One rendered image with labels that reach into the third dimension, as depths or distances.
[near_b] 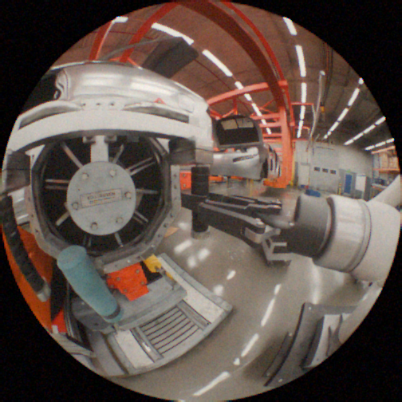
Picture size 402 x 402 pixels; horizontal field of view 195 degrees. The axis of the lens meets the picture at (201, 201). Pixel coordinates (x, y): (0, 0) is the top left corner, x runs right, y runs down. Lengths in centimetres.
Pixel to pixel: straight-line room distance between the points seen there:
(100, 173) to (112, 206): 6
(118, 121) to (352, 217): 29
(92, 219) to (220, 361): 88
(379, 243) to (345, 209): 7
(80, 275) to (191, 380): 77
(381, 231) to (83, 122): 35
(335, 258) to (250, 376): 86
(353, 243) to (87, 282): 42
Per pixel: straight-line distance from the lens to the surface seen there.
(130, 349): 89
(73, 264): 30
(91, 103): 43
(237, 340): 92
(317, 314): 82
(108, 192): 22
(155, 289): 82
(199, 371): 89
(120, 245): 54
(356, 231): 15
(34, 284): 25
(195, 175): 21
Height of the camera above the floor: 89
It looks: 15 degrees down
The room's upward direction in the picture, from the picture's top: straight up
